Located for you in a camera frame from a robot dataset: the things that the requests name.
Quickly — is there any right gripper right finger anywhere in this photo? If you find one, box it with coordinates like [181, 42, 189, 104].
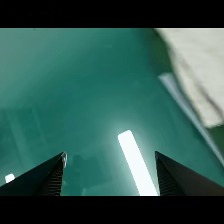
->
[154, 150, 224, 197]

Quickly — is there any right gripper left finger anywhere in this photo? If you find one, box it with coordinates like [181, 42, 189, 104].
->
[0, 151, 68, 197]

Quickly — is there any pale pink shirt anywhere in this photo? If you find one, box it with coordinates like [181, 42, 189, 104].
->
[154, 27, 224, 129]

